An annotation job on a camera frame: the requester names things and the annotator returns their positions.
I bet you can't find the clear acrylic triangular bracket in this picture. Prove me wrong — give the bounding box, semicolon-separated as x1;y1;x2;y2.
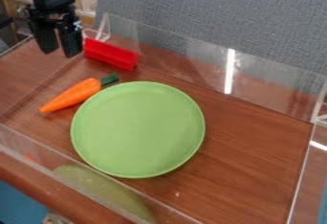
81;13;110;42

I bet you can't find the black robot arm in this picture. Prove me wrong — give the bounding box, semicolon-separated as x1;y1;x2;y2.
25;0;82;57

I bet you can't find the green round plate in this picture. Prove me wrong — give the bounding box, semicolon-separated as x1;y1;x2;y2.
70;81;205;179

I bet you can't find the orange toy carrot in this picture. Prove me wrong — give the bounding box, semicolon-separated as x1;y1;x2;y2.
40;73;120;113

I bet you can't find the red plastic block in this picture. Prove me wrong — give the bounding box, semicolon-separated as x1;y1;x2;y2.
84;38;138;71

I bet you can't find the clear acrylic enclosure wall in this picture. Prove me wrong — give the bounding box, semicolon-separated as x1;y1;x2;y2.
0;16;327;224

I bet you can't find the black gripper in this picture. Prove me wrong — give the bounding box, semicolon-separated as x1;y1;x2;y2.
24;6;82;57

